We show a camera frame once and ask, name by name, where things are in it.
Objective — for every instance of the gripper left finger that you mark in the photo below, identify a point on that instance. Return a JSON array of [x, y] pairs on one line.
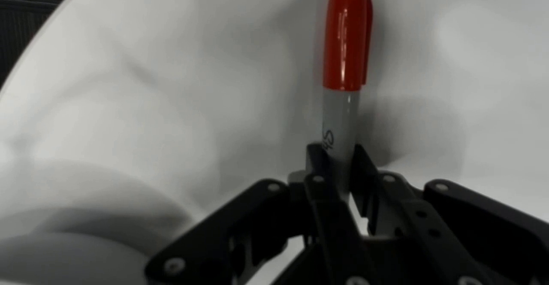
[[330, 225]]

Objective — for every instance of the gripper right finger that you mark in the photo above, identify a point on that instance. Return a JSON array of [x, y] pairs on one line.
[[472, 220]]

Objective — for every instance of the red capped grey marker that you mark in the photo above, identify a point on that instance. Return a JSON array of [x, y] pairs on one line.
[[345, 40]]

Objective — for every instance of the white bowl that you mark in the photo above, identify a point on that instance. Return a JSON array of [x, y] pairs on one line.
[[64, 263]]

